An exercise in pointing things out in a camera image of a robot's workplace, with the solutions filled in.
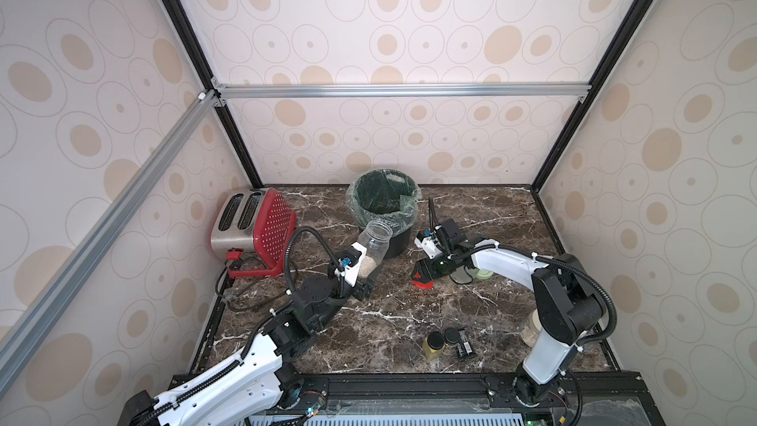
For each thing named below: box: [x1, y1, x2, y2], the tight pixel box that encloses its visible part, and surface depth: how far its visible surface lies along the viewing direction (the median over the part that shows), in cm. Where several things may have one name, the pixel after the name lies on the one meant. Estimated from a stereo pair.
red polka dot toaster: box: [210, 187, 296, 278], surface depth 90 cm
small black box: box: [457, 328, 479, 362], surface depth 81 cm
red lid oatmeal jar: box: [356, 219, 394, 280], surface depth 67 cm
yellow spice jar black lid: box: [421, 331, 445, 360], surface depth 75 cm
